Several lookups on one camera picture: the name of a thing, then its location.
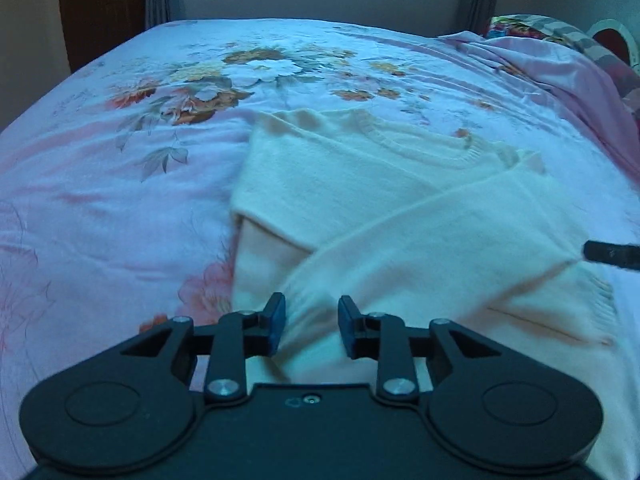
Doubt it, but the pink floral bed sheet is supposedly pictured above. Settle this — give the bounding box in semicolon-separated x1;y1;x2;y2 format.
1;20;639;479

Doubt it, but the red white headboard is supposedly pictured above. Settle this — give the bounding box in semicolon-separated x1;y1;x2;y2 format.
587;18;639;73

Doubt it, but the dark wooden door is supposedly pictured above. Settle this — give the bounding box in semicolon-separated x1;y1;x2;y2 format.
58;0;145;73

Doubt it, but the cream knit sweater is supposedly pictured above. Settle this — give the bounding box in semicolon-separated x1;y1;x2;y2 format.
231;110;620;382

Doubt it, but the pink blanket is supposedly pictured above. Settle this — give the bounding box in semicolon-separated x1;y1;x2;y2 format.
438;32;639;184

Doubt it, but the multicolour patterned pillow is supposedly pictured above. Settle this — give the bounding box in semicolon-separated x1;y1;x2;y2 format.
485;14;639;117

